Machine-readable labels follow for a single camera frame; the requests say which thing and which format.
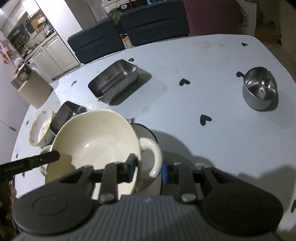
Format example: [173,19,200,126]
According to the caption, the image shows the cream bowl with handles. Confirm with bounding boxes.
[38,109,163,195]

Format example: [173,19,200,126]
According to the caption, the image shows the floral ceramic bowl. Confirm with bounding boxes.
[29,108,55,147]

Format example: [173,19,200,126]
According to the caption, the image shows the beige kettle with steel lid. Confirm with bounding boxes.
[11,62,53,109]

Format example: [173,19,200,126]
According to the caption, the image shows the dark blue chair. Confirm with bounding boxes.
[68,18,126,65]
[120,4,190,47]

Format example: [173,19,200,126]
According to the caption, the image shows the stainless steel cup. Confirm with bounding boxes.
[242,67,277,110]

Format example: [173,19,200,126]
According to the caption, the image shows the small stainless steel container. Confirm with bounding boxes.
[88,60,138,104]

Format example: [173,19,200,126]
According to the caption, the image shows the white kitchen wall cabinet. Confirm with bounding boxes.
[0,0,26,31]

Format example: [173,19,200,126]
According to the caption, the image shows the white square plate black rim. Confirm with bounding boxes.
[129,123,163,194]

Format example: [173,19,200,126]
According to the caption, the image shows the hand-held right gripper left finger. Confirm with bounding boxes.
[59,153,139,204]

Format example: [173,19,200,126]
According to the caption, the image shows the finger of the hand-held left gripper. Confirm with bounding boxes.
[24,151,61,171]

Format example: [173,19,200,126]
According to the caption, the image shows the maroon chair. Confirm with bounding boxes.
[183,0,247,36]

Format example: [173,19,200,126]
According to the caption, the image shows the white kitchen base cabinet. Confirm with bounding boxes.
[30,35,80,80]

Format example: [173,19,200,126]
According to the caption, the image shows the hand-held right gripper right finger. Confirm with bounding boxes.
[162,163,234,204]

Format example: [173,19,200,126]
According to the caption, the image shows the pink hanging strap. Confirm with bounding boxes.
[0,39,12,63]

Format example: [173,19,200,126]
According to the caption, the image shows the large stainless steel container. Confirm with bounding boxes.
[49,101,88,136]

